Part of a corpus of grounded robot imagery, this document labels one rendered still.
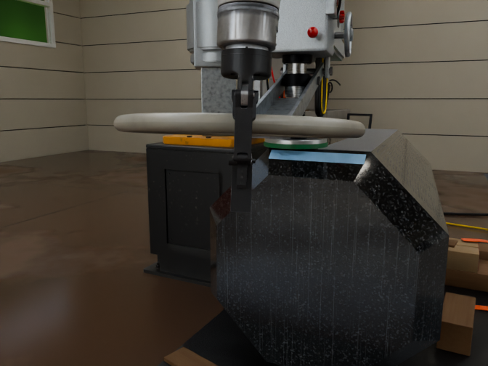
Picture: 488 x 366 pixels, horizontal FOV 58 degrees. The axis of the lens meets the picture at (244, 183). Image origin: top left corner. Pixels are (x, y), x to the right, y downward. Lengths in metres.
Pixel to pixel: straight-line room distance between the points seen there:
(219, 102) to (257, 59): 1.83
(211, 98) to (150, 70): 5.92
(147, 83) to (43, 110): 1.86
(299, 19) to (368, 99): 5.46
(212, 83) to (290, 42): 1.08
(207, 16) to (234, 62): 1.80
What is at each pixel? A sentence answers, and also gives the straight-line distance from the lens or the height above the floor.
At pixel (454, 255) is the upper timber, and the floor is 0.18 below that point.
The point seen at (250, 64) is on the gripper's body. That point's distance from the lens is 0.64.
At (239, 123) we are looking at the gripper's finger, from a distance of 0.61.
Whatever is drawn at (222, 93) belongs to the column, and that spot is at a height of 1.01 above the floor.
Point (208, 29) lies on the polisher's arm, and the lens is 2.42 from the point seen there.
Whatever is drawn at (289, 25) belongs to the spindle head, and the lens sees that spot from 1.45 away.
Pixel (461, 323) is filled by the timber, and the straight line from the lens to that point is 1.97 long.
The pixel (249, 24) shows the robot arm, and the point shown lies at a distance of 0.64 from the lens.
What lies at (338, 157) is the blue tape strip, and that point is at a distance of 1.41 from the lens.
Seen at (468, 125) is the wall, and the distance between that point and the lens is 6.82.
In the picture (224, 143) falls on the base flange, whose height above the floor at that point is 0.76.
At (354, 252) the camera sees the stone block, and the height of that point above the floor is 0.52.
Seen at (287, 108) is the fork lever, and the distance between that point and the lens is 1.34.
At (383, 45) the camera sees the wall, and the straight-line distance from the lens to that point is 6.89.
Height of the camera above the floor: 0.98
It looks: 11 degrees down
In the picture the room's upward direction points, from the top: straight up
